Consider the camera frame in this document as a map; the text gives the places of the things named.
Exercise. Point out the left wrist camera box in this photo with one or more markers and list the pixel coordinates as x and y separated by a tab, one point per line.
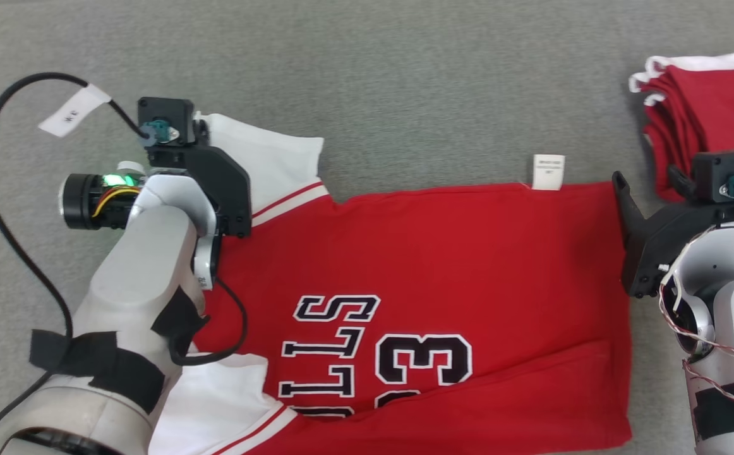
177	110

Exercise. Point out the red basketball jersey white sleeves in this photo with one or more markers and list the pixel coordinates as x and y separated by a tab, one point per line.
468	253

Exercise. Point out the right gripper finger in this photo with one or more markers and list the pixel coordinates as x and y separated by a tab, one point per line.
683	183
626	202

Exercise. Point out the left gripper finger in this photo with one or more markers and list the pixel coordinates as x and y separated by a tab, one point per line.
201	134

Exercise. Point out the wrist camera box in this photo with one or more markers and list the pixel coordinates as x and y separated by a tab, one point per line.
177	110
714	170

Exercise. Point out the red basketball shorts white stripe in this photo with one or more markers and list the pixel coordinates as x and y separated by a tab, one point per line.
689	107

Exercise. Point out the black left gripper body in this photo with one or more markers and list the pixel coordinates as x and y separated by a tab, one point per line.
228	189

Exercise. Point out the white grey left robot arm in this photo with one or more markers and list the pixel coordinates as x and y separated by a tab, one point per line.
146	265

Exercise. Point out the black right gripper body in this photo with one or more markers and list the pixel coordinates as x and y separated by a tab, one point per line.
651	253

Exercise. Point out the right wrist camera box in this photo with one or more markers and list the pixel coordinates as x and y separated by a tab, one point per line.
714	170

